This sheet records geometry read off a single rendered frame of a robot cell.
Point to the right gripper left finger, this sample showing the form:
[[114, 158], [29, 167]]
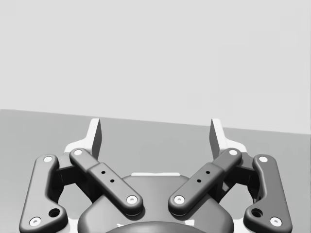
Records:
[[104, 177]]

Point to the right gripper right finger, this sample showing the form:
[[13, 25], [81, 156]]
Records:
[[206, 177]]

